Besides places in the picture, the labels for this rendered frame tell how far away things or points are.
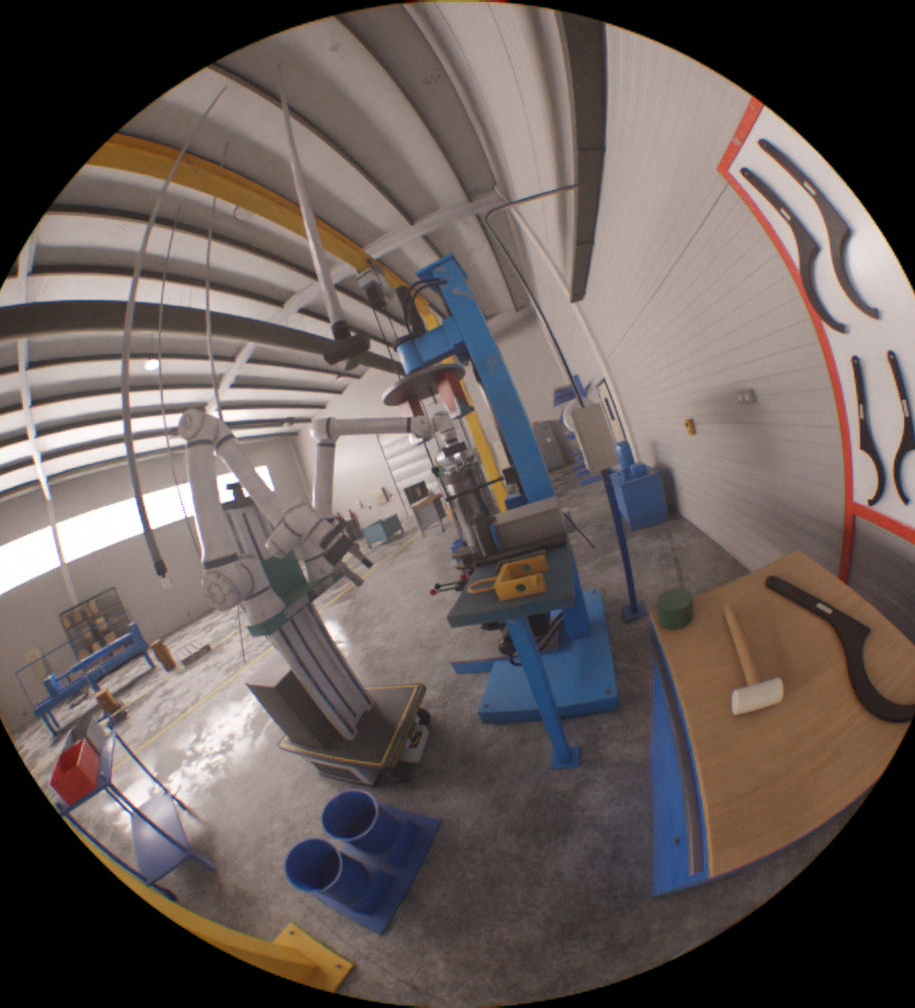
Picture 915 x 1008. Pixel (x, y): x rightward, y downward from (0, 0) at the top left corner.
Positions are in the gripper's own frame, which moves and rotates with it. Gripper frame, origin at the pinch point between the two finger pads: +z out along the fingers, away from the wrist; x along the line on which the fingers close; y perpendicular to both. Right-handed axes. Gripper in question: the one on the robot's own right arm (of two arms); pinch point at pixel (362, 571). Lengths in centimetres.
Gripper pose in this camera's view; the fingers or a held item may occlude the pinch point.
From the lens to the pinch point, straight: 103.8
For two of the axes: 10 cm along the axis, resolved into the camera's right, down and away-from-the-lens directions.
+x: 0.1, 2.5, -9.7
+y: -7.1, 6.8, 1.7
